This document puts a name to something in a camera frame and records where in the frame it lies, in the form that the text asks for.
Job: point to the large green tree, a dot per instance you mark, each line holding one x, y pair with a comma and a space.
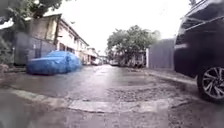
130, 43

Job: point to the car under blue cover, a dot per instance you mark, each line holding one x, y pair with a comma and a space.
53, 62

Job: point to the wet grey asphalt road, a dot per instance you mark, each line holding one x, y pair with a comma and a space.
100, 83

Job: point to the black car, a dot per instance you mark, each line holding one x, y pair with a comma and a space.
200, 46

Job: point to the grey metal gate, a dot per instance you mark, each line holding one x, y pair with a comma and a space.
31, 49

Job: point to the concrete speed bump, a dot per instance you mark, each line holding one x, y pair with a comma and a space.
100, 105

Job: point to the grey corrugated fence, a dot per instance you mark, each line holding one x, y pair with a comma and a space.
161, 53

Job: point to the row of houses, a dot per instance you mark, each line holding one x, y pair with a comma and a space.
66, 38

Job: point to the white parked car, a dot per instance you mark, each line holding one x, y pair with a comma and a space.
96, 61

